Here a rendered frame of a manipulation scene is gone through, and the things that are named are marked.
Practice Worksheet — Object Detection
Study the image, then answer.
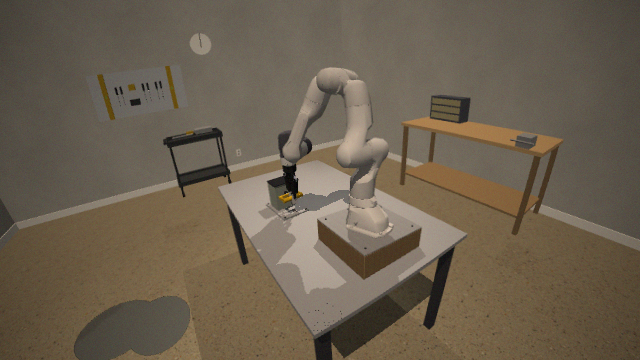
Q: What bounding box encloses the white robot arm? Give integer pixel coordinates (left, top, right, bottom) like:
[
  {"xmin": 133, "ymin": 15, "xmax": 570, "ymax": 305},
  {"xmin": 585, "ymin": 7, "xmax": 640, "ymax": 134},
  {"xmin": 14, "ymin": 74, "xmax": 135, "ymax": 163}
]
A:
[{"xmin": 278, "ymin": 67, "xmax": 393, "ymax": 238}]

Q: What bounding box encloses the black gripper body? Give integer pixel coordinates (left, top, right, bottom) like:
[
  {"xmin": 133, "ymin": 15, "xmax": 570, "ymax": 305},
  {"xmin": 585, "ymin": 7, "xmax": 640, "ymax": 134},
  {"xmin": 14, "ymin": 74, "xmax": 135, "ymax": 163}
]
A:
[{"xmin": 282, "ymin": 164, "xmax": 297, "ymax": 181}]

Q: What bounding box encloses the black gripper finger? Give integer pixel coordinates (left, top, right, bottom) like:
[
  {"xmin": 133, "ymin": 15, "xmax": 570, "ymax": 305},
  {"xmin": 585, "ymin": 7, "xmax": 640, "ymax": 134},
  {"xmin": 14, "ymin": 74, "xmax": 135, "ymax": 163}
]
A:
[
  {"xmin": 288, "ymin": 175, "xmax": 299, "ymax": 204},
  {"xmin": 283, "ymin": 173, "xmax": 292, "ymax": 196}
]

